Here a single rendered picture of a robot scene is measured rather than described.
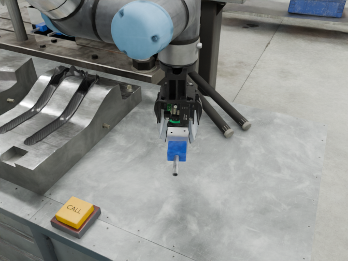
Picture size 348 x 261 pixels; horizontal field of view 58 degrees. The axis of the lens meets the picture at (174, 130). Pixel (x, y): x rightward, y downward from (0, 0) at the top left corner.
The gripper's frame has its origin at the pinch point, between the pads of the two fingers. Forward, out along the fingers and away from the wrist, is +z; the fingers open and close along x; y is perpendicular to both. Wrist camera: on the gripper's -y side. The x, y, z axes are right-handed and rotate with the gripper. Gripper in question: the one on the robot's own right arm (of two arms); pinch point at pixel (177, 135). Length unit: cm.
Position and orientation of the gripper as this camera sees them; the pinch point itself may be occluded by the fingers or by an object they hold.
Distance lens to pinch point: 73.3
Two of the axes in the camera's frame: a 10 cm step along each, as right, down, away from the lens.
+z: 0.0, 8.0, 6.0
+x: 10.0, 0.4, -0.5
